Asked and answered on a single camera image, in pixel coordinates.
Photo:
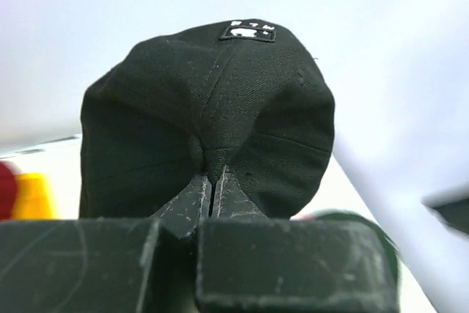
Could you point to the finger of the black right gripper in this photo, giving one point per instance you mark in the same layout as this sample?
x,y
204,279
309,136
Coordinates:
x,y
449,203

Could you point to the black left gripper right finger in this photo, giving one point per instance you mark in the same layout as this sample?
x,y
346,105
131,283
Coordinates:
x,y
247,262

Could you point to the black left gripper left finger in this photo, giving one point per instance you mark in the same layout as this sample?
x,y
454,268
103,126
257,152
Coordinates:
x,y
106,264

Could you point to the dark green NY cap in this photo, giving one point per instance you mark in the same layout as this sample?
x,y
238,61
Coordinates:
x,y
340,215

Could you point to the black NY cap red brim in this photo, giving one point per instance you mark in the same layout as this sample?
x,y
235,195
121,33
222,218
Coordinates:
x,y
241,96

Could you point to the yellow plastic tray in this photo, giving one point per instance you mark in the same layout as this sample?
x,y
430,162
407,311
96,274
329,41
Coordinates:
x,y
35,199

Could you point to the dark red LA cap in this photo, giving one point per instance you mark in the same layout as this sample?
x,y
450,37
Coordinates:
x,y
8,191

